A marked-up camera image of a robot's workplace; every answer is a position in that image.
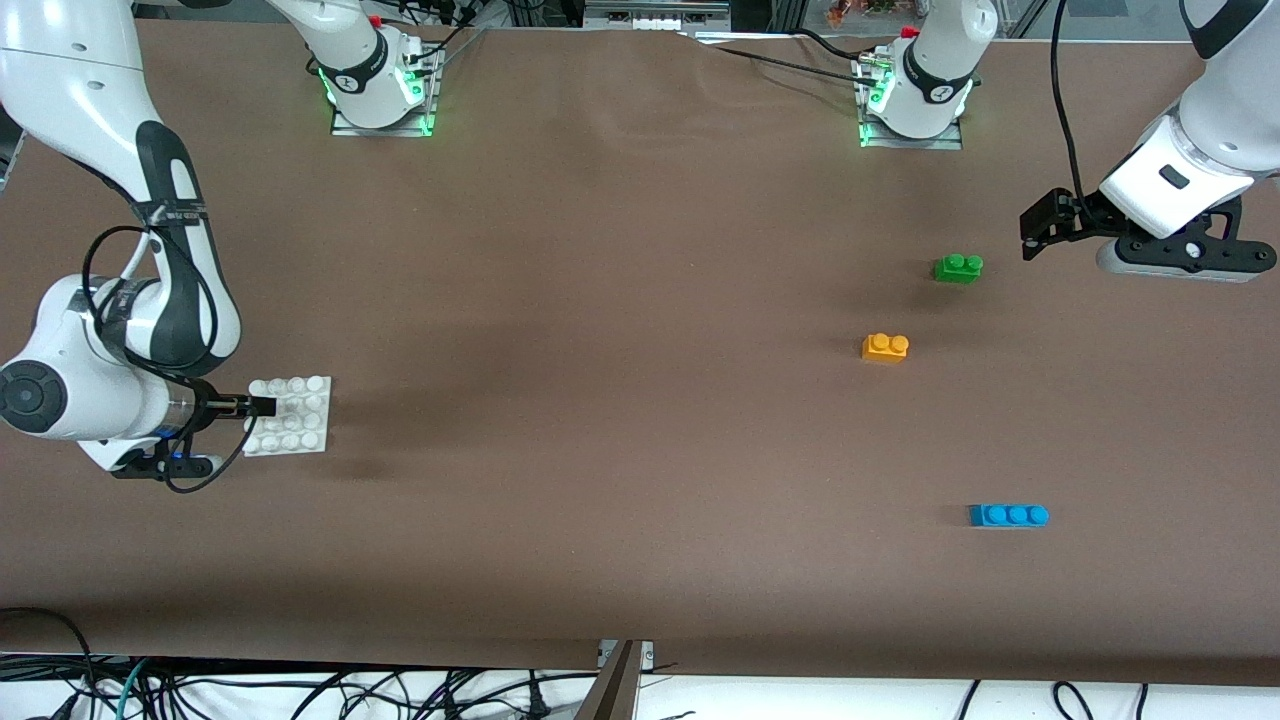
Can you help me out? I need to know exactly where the white studded base plate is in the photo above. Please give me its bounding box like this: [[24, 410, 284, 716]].
[[242, 375, 333, 458]]

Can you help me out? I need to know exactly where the blue three-stud block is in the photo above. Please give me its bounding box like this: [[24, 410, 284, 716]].
[[968, 503, 1051, 529]]

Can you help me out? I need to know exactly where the orange background object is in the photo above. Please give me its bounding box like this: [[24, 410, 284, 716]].
[[825, 0, 906, 26]]

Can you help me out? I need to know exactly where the brown table cover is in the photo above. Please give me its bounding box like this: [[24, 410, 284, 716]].
[[0, 15, 1280, 687]]

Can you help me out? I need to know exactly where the white power strip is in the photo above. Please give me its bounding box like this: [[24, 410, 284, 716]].
[[585, 0, 731, 33]]

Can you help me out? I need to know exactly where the black looped floor cable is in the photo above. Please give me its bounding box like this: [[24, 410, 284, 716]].
[[0, 607, 97, 720]]

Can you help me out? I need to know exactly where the short black base cable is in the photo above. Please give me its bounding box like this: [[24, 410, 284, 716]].
[[795, 28, 883, 56]]

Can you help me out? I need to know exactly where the teal floor cable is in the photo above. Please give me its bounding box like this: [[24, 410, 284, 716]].
[[112, 658, 153, 720]]

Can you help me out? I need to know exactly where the long black base cable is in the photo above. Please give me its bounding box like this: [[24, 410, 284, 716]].
[[690, 35, 873, 76]]

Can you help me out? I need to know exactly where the black cable at right base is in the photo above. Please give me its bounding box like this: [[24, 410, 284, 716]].
[[400, 20, 491, 76]]

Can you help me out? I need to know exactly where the dark camera stand post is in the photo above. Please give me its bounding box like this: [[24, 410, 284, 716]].
[[575, 642, 643, 720]]

